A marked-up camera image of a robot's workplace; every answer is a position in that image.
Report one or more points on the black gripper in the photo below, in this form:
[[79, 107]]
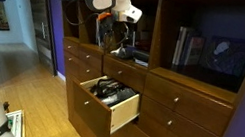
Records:
[[107, 28]]

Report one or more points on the clear plastic bag with label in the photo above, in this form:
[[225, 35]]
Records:
[[125, 52]]

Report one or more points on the wooden drawer with cream sides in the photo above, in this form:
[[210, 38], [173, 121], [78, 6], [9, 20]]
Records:
[[94, 114]]

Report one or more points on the thin grey leaning books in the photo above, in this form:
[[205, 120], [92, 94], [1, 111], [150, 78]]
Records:
[[133, 38]]

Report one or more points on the small black box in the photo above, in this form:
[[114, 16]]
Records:
[[140, 55]]

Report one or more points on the flat white item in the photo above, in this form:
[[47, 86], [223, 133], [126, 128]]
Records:
[[142, 63]]

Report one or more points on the dark brown tall books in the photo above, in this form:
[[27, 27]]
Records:
[[144, 31]]

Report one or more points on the white upright book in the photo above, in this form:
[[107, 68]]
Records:
[[178, 46]]

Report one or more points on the dark upright book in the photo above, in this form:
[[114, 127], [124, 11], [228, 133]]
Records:
[[186, 49]]

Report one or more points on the reddish brown book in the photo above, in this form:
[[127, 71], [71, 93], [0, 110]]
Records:
[[194, 52]]

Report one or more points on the small black floor object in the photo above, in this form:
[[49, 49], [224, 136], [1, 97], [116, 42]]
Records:
[[6, 106]]

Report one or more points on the dark blue framed picture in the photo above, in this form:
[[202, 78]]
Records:
[[226, 56]]

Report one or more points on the white framed board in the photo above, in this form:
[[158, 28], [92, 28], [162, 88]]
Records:
[[16, 124]]

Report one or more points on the framed wall picture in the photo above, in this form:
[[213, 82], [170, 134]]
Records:
[[1, 16]]

